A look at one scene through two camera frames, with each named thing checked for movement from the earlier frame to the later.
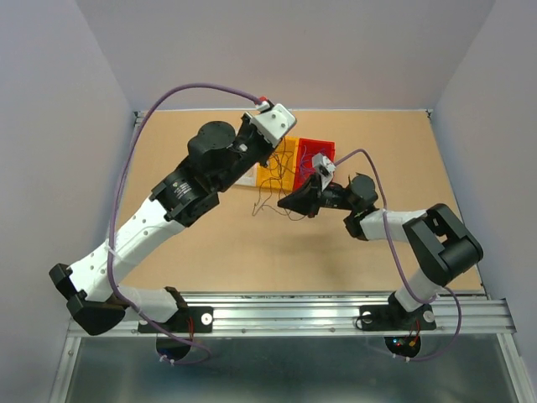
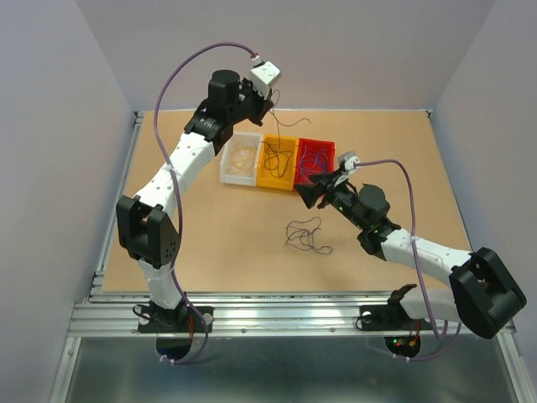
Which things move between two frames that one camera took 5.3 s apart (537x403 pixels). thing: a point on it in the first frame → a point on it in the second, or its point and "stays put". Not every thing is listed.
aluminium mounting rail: x=314 y=315 stays put
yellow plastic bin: x=280 y=170 stays put
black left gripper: x=247 y=126 → x=263 y=105
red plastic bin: x=307 y=149 stays put
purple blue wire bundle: x=271 y=190 → x=300 y=235
